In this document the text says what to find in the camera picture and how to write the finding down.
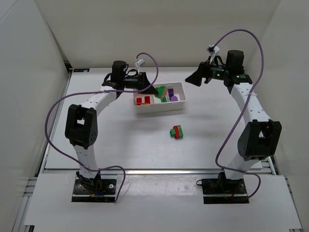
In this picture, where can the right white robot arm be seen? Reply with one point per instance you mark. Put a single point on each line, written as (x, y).
(261, 134)

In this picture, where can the green red lego stack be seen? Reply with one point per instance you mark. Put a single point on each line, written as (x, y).
(176, 132)

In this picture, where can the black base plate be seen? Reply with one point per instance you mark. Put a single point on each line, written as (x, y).
(216, 191)
(104, 192)

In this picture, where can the white divided plastic container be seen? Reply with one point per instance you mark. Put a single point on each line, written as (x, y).
(156, 105)

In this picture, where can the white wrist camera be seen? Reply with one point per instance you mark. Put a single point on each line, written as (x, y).
(139, 63)
(213, 50)

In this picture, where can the purple lego plate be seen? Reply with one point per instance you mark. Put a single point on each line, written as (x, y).
(170, 92)

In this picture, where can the green purple round lego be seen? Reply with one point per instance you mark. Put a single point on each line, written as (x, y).
(161, 92)

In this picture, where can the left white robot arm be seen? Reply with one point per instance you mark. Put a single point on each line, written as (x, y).
(82, 120)

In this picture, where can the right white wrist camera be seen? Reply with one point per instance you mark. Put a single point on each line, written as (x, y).
(213, 50)

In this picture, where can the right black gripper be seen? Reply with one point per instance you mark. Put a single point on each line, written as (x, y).
(206, 73)

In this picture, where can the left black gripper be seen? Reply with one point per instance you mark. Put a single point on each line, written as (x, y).
(144, 80)

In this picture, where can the purple rounded lego brick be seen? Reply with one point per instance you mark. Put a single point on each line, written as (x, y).
(173, 99)

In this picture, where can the red green watermelon lego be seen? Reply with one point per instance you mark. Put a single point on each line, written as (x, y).
(138, 101)

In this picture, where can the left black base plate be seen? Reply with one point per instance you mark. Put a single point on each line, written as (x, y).
(104, 192)

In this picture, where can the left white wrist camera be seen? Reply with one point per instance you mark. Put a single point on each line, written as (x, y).
(139, 63)

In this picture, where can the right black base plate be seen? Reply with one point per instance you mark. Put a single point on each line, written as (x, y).
(216, 191)

